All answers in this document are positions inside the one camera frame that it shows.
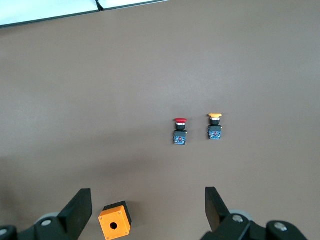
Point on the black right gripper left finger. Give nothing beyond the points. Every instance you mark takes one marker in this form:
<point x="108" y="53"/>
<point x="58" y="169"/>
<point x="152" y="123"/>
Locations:
<point x="72" y="215"/>

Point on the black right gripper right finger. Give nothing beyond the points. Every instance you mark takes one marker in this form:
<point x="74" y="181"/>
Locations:
<point x="217" y="215"/>

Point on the orange push button box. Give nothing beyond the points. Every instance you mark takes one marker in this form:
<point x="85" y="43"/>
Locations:
<point x="113" y="223"/>

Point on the yellow cap push button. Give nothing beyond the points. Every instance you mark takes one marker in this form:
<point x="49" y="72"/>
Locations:
<point x="215" y="133"/>

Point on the red cap push button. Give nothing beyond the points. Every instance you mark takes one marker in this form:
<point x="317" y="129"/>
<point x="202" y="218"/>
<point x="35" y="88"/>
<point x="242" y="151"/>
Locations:
<point x="180" y="136"/>

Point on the brown table mat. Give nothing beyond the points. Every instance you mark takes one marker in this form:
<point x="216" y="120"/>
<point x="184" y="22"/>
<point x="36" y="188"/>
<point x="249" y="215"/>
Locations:
<point x="100" y="100"/>

